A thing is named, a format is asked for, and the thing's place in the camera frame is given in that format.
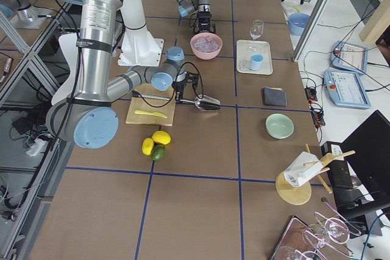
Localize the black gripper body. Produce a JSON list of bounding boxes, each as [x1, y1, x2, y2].
[[172, 72, 199, 96], [194, 12, 212, 32]]

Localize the pink bowl of ice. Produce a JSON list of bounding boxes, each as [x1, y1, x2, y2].
[[190, 32, 223, 60]]

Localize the steel ice scoop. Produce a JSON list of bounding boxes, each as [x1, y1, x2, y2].
[[179, 95, 221, 111]]

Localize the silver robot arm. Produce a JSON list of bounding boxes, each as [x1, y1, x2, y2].
[[46, 0, 187, 149], [176, 0, 216, 35]]

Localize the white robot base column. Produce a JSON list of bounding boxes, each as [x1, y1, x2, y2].
[[118, 0, 164, 67]]

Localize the blue plastic cup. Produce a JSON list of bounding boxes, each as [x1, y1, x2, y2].
[[249, 54, 263, 71]]

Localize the wooden cup stand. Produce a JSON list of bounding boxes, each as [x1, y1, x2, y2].
[[275, 144, 355, 205]]

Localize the yellow plastic knife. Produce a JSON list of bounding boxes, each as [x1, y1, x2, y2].
[[134, 110, 168, 119]]

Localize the wooden cutting board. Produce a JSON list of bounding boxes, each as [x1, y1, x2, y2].
[[126, 83, 176, 126]]

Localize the cream bear serving tray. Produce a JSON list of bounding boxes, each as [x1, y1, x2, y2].
[[236, 40, 273, 75]]

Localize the clear wine glass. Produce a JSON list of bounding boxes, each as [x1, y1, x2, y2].
[[247, 19, 264, 52]]

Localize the steel rod muddler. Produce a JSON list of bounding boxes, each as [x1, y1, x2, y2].
[[132, 91, 171, 100]]

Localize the yellow lemon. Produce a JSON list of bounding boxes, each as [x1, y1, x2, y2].
[[141, 138, 154, 156], [151, 130, 171, 145]]

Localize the green lime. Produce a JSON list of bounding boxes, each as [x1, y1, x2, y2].
[[151, 144, 166, 161]]

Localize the blue bowl on side table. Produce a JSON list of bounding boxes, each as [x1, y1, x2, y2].
[[288, 13, 310, 36]]

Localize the folded grey cloth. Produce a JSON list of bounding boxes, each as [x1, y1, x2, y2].
[[261, 87, 288, 107]]

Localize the green ceramic bowl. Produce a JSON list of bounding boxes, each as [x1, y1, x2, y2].
[[265, 113, 294, 139]]

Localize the white chair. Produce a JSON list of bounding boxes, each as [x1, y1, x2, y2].
[[51, 33, 80, 106]]

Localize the far teach pendant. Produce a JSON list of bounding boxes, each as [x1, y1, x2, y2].
[[330, 41, 368, 75]]

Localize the teach pendant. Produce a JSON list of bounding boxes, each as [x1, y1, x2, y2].
[[330, 41, 368, 75], [324, 69, 371, 109]]

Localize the near teach pendant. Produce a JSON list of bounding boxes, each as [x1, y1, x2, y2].
[[324, 69, 371, 109]]

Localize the black monitor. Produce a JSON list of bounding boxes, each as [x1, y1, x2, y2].
[[340, 110, 389, 219]]

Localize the hanging wine glasses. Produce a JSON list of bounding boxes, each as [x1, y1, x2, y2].
[[269, 197, 362, 259]]

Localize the aluminium frame post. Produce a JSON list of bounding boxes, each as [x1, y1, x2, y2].
[[292, 0, 329, 63]]

